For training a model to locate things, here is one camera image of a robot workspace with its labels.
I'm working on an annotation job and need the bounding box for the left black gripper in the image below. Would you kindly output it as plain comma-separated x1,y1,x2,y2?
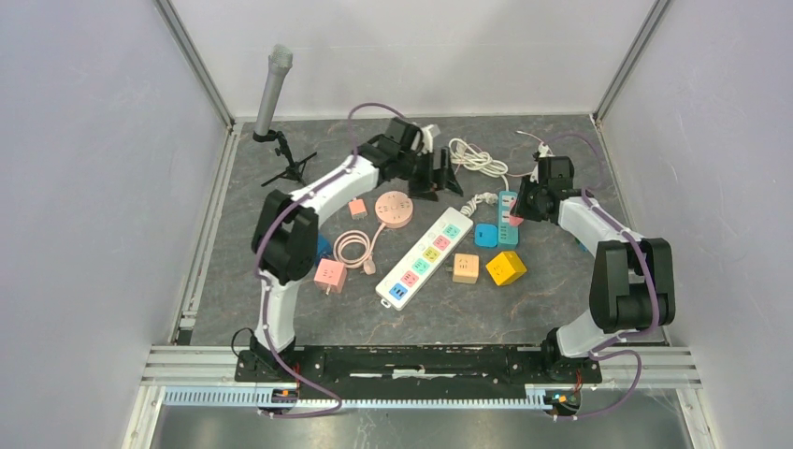
397,148,463,204

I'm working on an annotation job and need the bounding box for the teal power strip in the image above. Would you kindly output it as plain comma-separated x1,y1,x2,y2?
497,191,519,250

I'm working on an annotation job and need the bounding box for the pink round socket hub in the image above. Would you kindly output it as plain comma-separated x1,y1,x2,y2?
375,191,414,229

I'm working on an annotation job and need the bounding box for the small pink usb charger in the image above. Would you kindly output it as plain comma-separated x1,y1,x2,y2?
348,198,368,220

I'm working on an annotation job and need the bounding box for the yellow cube socket adapter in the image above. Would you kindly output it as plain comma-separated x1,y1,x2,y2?
485,251,527,286

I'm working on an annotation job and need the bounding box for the beige cube socket adapter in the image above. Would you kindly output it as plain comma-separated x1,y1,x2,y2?
451,253,480,284

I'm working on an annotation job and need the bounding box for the blue cube socket adapter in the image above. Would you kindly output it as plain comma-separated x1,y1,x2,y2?
314,235,333,266

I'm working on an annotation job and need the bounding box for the white multicolour power strip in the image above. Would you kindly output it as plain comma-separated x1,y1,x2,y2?
375,208,473,311

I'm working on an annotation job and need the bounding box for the pink cube socket adapter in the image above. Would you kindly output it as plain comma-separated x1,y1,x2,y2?
313,258,347,295

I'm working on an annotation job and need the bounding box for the small blue plug adapter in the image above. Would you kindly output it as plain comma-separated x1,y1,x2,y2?
473,223,498,249

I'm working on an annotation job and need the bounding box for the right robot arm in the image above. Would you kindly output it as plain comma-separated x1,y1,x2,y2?
511,156,676,382

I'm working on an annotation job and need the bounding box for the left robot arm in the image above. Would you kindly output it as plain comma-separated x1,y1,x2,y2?
250,117,463,382

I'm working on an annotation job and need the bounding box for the grey microphone on stand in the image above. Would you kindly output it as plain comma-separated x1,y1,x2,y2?
252,44,317,187

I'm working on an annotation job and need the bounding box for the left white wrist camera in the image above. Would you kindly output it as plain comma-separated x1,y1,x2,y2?
421,123,440,154

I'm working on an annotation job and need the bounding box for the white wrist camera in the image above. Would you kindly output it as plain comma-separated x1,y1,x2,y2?
421,123,440,154
535,142,554,160

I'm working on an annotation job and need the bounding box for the white twisted strip cord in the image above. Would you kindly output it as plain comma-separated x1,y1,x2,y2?
459,191,500,218

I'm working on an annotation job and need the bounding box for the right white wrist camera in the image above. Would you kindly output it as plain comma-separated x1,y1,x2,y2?
535,142,554,160

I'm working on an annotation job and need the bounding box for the white coiled cable bundle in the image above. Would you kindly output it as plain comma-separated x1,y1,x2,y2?
447,137,512,194

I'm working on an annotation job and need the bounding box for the thin pink cable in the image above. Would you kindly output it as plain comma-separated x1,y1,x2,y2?
501,130,541,181

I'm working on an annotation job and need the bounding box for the pink coiled cable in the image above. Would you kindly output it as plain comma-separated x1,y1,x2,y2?
333,224,388,276

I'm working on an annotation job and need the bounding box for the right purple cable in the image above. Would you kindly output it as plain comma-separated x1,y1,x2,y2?
544,133,662,421

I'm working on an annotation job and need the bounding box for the purple cable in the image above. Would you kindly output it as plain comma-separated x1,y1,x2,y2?
544,133,662,421
253,102,411,419

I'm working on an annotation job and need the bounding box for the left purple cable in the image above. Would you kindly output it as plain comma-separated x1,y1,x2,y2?
253,102,411,419

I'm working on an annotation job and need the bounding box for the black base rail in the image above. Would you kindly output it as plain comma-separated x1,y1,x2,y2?
235,342,602,403

